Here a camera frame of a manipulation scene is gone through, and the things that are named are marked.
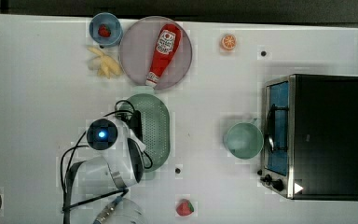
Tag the small red strawberry toy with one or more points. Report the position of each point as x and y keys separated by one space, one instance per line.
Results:
x=104 y=31

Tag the blue small bowl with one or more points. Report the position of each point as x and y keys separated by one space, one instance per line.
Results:
x=115 y=27

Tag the black toaster oven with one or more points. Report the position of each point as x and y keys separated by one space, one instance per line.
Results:
x=310 y=126

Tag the green round bowl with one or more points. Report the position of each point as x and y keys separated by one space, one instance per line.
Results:
x=244 y=140

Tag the red ketchup bottle toy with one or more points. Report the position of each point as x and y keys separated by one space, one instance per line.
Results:
x=165 y=48

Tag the yellow banana toy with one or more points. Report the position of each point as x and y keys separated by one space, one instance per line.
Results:
x=103 y=64

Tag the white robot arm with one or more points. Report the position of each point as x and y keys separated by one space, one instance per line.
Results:
x=118 y=164

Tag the grey round plate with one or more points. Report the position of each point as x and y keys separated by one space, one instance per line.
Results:
x=137 y=47

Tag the orange slice toy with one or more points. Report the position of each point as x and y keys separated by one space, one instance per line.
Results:
x=228 y=42

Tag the green oval strainer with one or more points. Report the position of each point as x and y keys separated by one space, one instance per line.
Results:
x=151 y=124

